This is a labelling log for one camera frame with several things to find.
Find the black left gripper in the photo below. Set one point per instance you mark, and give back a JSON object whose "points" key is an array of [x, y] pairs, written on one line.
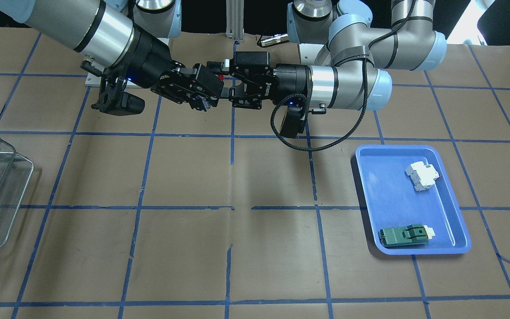
{"points": [[291, 80]]}

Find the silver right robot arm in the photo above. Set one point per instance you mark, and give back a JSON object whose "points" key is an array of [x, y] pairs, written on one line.
{"points": [[119, 51]]}

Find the aluminium frame post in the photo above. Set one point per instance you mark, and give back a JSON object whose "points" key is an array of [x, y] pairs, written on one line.
{"points": [[234, 19]]}

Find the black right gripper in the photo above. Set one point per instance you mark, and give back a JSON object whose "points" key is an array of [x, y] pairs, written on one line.
{"points": [[148, 57]]}

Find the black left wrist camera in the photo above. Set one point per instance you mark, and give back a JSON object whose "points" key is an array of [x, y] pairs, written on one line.
{"points": [[295, 118]]}

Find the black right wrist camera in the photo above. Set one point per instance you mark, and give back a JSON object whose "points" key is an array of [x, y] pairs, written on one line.
{"points": [[113, 99]]}

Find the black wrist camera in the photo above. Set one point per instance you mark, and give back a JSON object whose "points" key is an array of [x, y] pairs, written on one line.
{"points": [[113, 99], [295, 118]]}

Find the blue plastic tray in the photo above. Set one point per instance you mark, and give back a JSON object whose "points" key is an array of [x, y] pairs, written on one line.
{"points": [[392, 201]]}

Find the green terminal block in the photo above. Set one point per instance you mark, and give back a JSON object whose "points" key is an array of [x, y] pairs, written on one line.
{"points": [[415, 234]]}

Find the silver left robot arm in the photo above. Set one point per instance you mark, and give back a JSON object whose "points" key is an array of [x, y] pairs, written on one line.
{"points": [[352, 65]]}

